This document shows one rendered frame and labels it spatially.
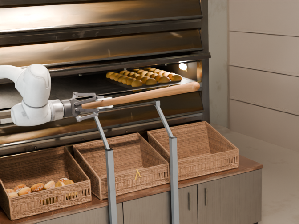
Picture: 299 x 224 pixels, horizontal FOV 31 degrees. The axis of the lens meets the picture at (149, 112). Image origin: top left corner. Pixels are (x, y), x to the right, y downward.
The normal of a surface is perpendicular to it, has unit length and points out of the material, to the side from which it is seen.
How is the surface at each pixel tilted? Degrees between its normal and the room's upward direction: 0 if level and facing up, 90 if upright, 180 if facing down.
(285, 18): 90
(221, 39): 90
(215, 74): 90
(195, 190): 90
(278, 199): 0
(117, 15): 70
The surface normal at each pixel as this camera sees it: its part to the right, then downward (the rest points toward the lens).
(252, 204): 0.46, 0.19
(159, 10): 0.42, -0.15
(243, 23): -0.85, 0.16
